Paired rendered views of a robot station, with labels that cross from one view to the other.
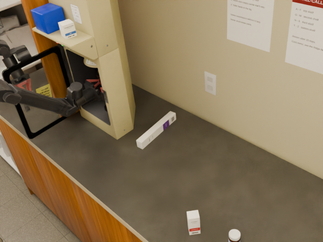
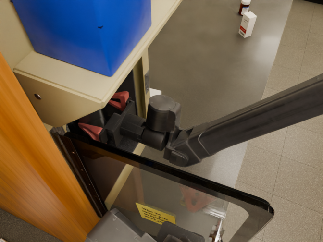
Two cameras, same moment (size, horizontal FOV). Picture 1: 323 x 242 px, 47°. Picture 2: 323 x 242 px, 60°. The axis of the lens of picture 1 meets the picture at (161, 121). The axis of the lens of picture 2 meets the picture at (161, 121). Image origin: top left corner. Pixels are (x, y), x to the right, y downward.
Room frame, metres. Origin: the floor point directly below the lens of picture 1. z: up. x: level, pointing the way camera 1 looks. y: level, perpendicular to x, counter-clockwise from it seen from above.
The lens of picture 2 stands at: (1.65, 0.71, 1.72)
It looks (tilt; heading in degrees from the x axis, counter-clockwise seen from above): 54 degrees down; 245
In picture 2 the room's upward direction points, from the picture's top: straight up
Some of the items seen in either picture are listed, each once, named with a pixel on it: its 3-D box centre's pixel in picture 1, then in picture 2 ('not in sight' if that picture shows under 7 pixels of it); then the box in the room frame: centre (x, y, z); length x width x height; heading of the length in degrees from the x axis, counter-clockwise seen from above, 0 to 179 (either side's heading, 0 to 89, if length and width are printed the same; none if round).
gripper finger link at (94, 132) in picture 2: (95, 85); (98, 127); (1.62, 0.31, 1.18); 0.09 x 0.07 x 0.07; 130
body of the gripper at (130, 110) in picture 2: (88, 94); (132, 127); (1.55, 0.34, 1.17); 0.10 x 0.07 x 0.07; 40
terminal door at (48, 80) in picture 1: (43, 93); (159, 215); (1.58, 0.56, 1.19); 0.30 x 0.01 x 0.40; 133
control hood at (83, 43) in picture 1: (64, 42); (131, 35); (1.54, 0.38, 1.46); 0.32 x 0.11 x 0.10; 40
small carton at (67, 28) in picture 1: (67, 29); not in sight; (1.50, 0.34, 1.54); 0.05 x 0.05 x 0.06; 31
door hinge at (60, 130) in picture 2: (70, 79); (86, 183); (1.69, 0.44, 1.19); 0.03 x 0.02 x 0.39; 40
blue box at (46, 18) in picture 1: (49, 18); (88, 3); (1.61, 0.43, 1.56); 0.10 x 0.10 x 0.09; 40
